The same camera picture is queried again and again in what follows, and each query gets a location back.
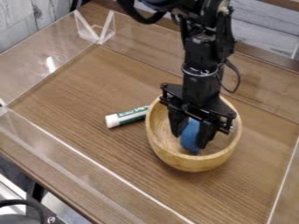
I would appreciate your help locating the white green tube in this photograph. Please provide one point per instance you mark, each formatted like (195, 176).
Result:
(125, 117)

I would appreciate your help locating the clear acrylic corner bracket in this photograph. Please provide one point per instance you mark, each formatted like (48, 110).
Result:
(92, 32)

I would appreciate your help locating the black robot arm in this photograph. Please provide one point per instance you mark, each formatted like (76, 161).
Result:
(204, 21)

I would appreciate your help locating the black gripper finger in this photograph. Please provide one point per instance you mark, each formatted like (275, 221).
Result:
(177, 121)
(205, 134)

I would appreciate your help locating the blue foam block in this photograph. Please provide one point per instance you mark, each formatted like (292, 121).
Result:
(188, 136)

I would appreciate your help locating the brown wooden bowl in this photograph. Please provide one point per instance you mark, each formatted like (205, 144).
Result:
(168, 149)

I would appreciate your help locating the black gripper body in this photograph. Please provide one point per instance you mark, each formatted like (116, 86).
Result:
(196, 98)

